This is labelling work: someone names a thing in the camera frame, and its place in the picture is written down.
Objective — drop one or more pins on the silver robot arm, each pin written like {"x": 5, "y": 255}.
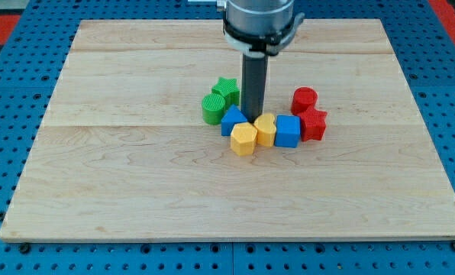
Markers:
{"x": 257, "y": 28}

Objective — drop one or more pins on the green star block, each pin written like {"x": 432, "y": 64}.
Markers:
{"x": 228, "y": 90}

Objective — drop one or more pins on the red star block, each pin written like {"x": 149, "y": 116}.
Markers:
{"x": 313, "y": 124}

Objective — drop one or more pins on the yellow hexagon block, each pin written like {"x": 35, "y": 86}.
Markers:
{"x": 243, "y": 139}

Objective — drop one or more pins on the blue triangle block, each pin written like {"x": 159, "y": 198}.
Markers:
{"x": 232, "y": 117}

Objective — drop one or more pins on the green cylinder block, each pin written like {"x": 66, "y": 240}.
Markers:
{"x": 213, "y": 108}

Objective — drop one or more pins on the yellow heart block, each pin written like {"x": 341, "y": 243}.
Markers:
{"x": 266, "y": 129}

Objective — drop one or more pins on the blue cube block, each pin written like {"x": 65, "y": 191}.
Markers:
{"x": 288, "y": 131}

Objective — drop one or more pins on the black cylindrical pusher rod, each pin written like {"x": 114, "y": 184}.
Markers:
{"x": 253, "y": 86}

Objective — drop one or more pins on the red cylinder block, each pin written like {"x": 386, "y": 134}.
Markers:
{"x": 303, "y": 98}

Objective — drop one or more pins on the wooden board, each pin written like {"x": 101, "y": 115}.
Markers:
{"x": 123, "y": 155}

